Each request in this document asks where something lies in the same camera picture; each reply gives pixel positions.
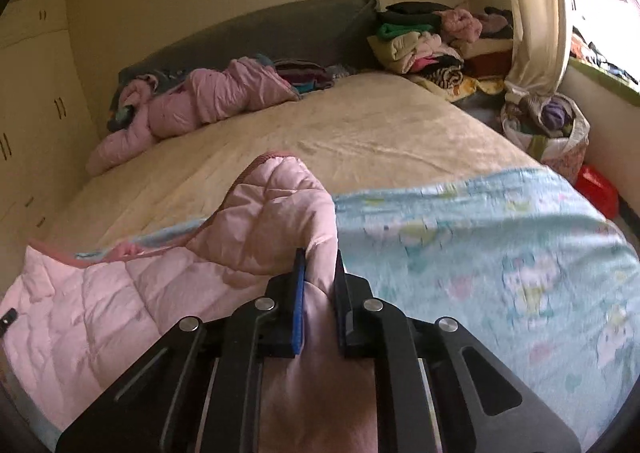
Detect bag of clothes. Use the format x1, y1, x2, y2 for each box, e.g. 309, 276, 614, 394
500, 88, 591, 184

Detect grey headboard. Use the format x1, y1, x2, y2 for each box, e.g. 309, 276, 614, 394
117, 0, 382, 94

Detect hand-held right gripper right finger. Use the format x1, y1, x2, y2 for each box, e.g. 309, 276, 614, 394
333, 249, 583, 453

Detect pile of folded clothes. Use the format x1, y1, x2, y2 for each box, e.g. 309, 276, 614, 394
366, 0, 516, 101

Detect cream curtain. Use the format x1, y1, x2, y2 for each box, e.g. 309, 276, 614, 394
492, 0, 573, 96

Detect crumpled pink padded jacket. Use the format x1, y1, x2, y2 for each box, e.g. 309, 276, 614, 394
86, 57, 301, 177

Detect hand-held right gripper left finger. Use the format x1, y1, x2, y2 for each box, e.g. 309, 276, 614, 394
55, 248, 307, 453

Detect bed with beige sheet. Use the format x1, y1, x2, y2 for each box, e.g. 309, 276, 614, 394
42, 70, 640, 453

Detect pink quilted jacket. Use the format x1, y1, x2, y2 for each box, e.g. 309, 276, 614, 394
0, 150, 378, 453

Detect dark striped clothes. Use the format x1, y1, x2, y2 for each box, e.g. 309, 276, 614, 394
272, 58, 361, 94

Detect red box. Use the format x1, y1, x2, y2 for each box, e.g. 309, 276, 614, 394
575, 164, 621, 220

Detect cream wardrobe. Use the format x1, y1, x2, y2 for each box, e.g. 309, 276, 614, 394
0, 0, 101, 294

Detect light blue printed blanket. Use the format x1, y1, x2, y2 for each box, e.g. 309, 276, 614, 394
75, 165, 640, 453

